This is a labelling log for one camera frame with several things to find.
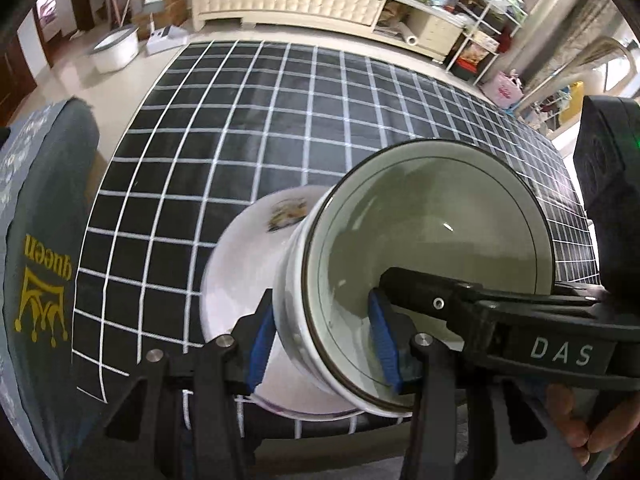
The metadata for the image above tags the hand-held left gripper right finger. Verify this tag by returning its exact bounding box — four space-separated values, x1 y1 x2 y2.
369 289 588 480

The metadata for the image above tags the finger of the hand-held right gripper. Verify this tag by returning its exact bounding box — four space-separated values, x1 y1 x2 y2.
550 284 608 308
378 266 483 343

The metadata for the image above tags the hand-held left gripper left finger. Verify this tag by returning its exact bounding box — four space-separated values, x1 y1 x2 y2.
65 292 277 480

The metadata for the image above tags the white bowl with floral base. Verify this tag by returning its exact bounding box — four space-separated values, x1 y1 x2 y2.
272 139 557 420

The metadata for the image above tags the small white patterned plate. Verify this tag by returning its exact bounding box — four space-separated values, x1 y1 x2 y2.
199 185 368 418

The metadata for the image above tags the person's right hand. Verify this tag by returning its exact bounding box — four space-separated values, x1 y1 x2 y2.
545 384 623 468

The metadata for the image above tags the pink bag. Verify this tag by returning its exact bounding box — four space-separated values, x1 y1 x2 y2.
480 70 523 109

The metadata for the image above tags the standing air conditioner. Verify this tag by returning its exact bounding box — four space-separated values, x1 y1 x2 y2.
510 0 608 101

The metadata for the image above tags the white shelf rack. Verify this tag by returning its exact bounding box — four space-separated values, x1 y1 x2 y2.
445 0 528 83

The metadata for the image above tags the black checked tablecloth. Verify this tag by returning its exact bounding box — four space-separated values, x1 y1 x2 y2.
71 40 603 442

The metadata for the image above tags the grey embroidered chair cover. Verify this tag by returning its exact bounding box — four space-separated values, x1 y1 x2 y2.
0 97 101 480

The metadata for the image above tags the white dustpan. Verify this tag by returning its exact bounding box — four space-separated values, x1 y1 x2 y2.
146 27 190 56

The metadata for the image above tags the cream television cabinet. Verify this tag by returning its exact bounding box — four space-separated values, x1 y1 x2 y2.
190 0 466 63

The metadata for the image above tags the white mop bucket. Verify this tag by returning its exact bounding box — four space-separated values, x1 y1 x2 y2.
87 25 140 73

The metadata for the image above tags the cardboard box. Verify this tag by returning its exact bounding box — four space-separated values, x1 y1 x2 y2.
135 0 188 41

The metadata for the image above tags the dark brown door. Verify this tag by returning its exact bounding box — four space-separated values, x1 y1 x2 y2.
0 25 38 126

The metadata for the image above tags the brown door frame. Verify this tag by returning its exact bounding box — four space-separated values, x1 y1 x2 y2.
30 0 96 68

